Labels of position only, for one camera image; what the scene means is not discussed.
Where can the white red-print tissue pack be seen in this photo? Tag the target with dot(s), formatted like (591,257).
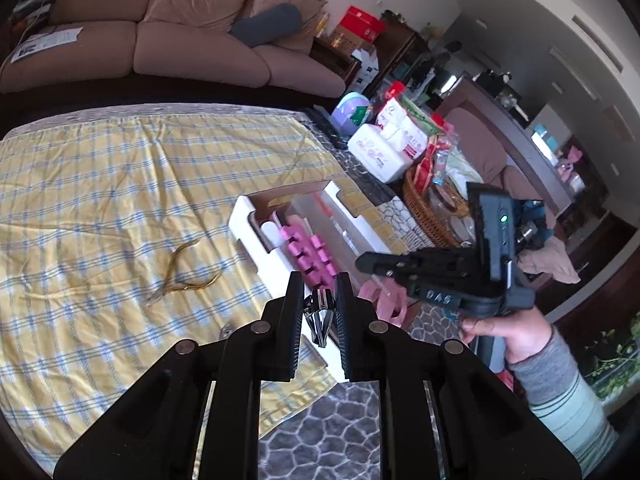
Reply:
(405,130)

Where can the brown sofa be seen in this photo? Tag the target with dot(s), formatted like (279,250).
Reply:
(200,50)

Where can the red snack packets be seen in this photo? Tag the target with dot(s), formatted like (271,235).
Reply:
(430,160)

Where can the person's right forearm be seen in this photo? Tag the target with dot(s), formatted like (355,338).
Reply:
(565,400)

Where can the grey stone-pattern table cover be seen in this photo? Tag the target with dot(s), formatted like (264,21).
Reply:
(320,435)

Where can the yellow plaid tablecloth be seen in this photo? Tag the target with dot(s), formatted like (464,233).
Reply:
(100,185)

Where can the brown armchair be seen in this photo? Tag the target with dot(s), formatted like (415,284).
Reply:
(475,135)

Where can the blue cloth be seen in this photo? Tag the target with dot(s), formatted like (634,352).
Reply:
(530,210)

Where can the pink towel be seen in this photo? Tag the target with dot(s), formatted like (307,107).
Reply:
(387,305)

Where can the dark wooden cabinet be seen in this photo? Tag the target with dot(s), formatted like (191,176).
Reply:
(395,45)

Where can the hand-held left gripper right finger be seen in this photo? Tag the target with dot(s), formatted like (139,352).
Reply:
(345,330)

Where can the green potted plant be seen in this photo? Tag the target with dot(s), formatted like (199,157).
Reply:
(615,350)

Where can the red box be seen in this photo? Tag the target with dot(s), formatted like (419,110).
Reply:
(360,22)

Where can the clear plastic container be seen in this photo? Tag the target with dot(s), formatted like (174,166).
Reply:
(345,230)

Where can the cardboard box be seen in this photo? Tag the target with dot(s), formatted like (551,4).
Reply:
(245,215)

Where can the person's right hand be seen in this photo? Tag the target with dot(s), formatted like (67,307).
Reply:
(520,335)

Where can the beige pink cloth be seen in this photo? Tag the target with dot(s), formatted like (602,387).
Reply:
(555,262)

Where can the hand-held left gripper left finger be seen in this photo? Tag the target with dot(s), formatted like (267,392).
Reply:
(295,330)

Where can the black remote control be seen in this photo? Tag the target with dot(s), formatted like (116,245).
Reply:
(325,122)

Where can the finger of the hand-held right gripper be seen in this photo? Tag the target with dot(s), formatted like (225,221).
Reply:
(425,265)

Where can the printed paper sheet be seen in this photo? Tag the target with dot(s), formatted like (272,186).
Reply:
(45,42)

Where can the purple lidded container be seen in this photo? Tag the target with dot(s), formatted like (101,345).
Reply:
(347,107)

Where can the silver nail clipper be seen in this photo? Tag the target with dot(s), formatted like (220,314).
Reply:
(320,320)

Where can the grey pillow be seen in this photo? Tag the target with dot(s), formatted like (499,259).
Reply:
(270,25)

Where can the white wet wipes pack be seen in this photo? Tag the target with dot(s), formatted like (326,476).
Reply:
(380,152)

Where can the gold cuticle nipper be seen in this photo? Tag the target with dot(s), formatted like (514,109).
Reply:
(171,267)

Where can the pink foam toe separator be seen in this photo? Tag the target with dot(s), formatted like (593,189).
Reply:
(322,260)
(292,240)

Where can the wicker basket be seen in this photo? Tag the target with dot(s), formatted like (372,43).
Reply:
(425,215)

